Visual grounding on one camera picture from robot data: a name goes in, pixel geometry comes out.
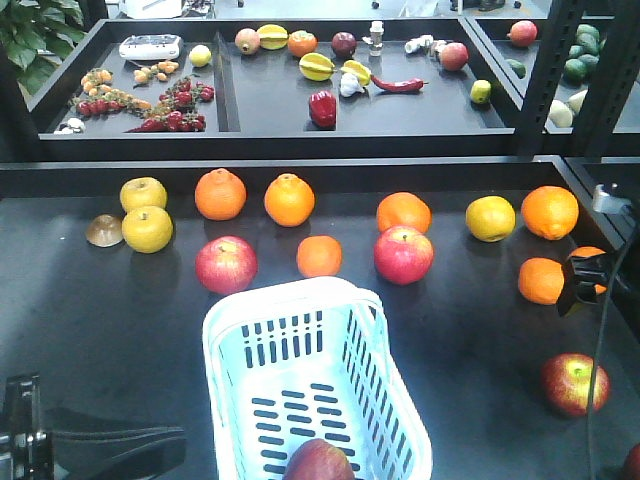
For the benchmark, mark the black metal rack post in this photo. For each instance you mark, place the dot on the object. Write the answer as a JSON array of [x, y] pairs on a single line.
[[593, 134]]

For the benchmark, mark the rear black display tray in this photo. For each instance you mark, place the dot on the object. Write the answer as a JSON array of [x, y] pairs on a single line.
[[468, 105]]

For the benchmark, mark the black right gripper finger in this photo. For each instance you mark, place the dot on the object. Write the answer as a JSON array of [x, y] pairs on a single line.
[[582, 274]]

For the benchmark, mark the small orange right lower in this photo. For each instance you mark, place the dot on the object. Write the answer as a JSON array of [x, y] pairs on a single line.
[[588, 251]]

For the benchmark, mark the orange behind centre apple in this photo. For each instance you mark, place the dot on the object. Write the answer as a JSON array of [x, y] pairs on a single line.
[[403, 209]]

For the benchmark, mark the white garlic bulb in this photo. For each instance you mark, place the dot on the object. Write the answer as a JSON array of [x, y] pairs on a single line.
[[350, 85]]

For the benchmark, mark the small orange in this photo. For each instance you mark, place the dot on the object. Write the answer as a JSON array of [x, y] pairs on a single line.
[[588, 251], [541, 280], [319, 256]]

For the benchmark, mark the red chili pepper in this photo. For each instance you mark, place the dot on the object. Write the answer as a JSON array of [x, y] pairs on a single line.
[[410, 86]]

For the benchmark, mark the red bell pepper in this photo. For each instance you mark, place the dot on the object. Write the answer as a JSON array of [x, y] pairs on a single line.
[[323, 109]]

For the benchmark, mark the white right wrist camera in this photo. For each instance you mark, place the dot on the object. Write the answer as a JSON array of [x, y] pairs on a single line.
[[608, 199]]

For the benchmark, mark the small orange centre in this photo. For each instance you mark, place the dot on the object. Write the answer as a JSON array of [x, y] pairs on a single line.
[[319, 256]]

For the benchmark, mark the large orange far right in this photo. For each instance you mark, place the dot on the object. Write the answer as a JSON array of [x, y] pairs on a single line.
[[550, 212]]

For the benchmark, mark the orange back centre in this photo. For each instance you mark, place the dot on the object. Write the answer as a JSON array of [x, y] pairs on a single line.
[[289, 200]]

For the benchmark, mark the green potted plant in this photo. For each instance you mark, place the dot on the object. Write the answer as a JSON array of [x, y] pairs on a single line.
[[37, 36]]

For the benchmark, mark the yellow pear fruit back left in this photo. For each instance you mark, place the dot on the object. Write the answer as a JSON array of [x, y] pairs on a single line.
[[147, 229]]

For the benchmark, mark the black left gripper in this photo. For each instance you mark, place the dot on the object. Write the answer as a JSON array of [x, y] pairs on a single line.
[[85, 446]]

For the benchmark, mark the red apple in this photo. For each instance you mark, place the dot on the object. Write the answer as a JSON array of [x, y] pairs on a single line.
[[566, 383], [631, 466], [403, 255], [226, 265], [317, 459]]

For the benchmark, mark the light blue plastic basket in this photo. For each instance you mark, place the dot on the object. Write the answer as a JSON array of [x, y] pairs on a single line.
[[302, 360]]

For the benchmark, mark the orange back left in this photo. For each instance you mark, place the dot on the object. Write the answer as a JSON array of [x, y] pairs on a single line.
[[220, 195]]

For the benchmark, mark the small orange right inner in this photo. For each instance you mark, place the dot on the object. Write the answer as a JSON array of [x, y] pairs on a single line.
[[541, 280]]

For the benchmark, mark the black wood fruit display table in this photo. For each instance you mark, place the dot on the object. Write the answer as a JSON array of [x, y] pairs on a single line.
[[115, 333]]

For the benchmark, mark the white device on tray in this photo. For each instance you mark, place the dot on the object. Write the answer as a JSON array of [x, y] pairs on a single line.
[[151, 47]]

